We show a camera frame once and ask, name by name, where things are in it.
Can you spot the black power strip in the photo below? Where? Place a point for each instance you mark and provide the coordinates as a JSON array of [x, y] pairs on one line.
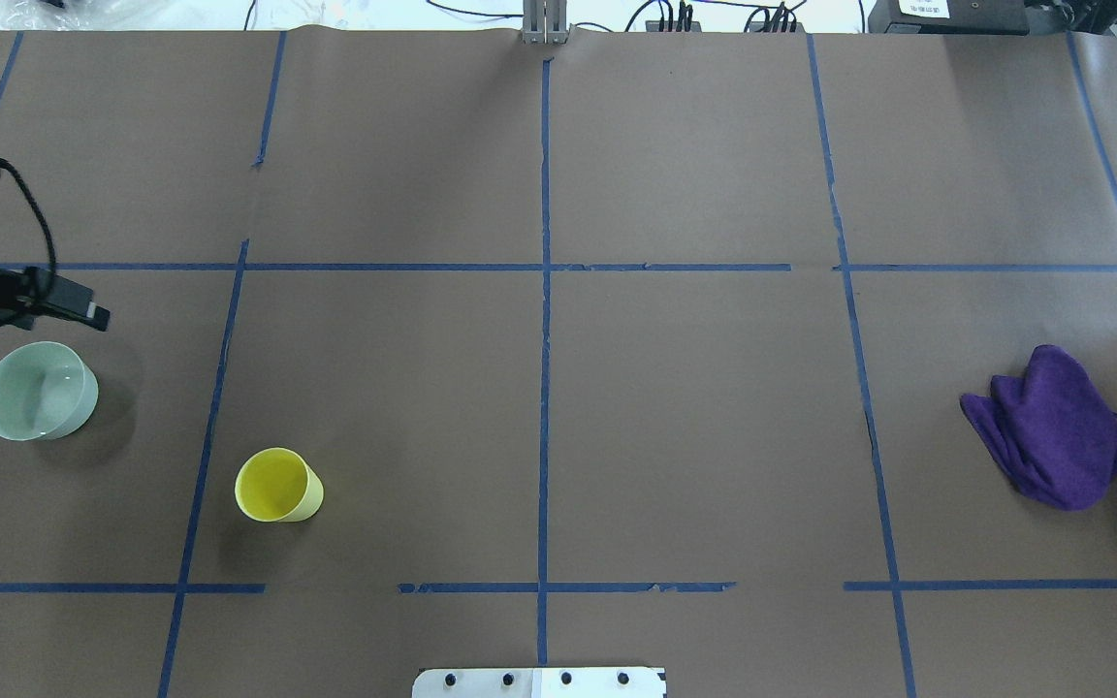
[[758, 24]]

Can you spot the aluminium frame post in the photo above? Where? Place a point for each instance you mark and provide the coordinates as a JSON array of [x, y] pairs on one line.
[[545, 22]]

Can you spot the purple microfiber cloth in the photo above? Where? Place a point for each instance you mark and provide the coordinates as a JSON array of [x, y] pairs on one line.
[[1049, 430]]

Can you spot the black device box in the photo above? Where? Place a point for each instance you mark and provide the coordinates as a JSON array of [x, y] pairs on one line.
[[1005, 18]]

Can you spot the yellow plastic cup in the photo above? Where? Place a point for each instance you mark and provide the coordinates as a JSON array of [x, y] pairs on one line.
[[276, 485]]

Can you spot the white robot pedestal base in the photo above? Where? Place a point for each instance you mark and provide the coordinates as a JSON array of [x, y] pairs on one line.
[[595, 681]]

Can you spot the pale green ceramic bowl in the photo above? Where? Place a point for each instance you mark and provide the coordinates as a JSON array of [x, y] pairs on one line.
[[47, 391]]

